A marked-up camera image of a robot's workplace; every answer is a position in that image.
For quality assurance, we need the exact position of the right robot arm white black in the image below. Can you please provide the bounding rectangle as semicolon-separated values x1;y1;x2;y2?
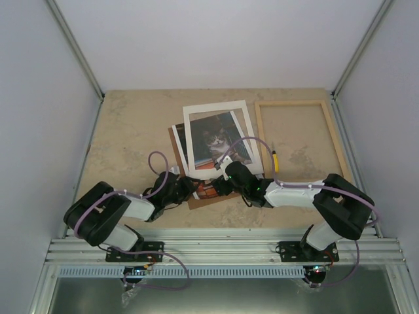
212;160;374;261

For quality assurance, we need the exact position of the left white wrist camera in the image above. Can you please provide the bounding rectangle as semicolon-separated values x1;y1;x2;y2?
170;166;181;175

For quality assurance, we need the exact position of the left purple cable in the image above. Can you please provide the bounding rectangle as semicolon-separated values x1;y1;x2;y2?
75;151;171;238

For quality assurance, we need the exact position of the white mat board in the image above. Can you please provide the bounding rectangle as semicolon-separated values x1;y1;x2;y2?
183;100;263;180

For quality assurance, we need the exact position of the aluminium rail base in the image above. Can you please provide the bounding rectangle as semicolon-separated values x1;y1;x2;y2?
45;228;405;266

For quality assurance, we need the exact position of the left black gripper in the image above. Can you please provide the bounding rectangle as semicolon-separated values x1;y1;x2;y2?
163;177;202;207

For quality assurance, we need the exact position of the brown fibreboard backing panel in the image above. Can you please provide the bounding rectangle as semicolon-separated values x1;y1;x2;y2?
168;128;239;210

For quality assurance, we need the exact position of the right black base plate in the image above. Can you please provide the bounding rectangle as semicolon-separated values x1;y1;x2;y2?
275;241;340;262

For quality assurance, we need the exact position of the aluminium corner post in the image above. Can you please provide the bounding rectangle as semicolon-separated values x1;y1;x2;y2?
330;0;395;101
45;0;105;102

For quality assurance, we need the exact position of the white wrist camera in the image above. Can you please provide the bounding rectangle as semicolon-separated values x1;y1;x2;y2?
170;166;181;175
215;156;233;181

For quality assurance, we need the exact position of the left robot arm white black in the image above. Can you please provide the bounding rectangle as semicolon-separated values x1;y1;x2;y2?
64;171;201;261

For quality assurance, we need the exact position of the cat and books photo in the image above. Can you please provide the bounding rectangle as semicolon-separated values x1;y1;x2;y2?
169;111;253;200

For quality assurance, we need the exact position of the right aluminium corner post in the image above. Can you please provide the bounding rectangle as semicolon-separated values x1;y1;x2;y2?
330;0;395;101

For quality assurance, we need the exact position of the grey slotted cable duct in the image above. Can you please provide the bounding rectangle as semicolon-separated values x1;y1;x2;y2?
58;266;306;279

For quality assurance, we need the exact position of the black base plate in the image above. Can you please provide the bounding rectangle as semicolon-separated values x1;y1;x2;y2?
105;240;164;263
275;241;340;262

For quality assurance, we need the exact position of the yellow handled screwdriver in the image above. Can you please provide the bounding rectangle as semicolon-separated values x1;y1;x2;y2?
272;143;280;173

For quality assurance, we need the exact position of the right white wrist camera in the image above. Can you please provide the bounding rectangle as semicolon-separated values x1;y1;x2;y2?
215;156;233;181

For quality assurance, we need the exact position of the left aluminium corner post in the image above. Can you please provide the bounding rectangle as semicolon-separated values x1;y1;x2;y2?
45;0;105;102

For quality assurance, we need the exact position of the wooden photo frame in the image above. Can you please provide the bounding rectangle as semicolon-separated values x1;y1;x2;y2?
255;99;353;182

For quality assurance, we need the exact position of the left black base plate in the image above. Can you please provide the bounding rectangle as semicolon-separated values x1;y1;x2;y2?
105;240;164;263

